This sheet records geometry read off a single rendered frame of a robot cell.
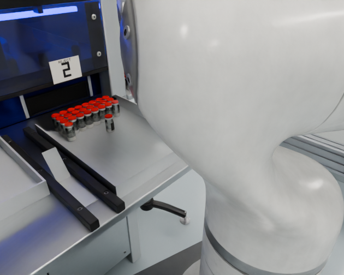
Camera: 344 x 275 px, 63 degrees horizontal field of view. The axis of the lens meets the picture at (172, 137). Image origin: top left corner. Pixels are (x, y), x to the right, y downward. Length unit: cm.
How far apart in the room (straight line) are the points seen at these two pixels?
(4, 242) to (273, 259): 44
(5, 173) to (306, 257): 60
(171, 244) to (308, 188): 138
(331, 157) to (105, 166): 110
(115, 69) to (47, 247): 58
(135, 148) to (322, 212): 52
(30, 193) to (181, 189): 138
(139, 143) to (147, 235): 98
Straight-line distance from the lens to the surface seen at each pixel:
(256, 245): 24
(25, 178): 67
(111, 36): 89
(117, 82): 94
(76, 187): 61
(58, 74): 82
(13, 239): 56
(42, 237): 54
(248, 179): 16
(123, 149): 69
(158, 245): 158
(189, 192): 185
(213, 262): 29
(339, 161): 148
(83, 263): 127
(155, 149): 68
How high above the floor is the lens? 127
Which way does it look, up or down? 32 degrees down
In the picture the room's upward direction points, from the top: straight up
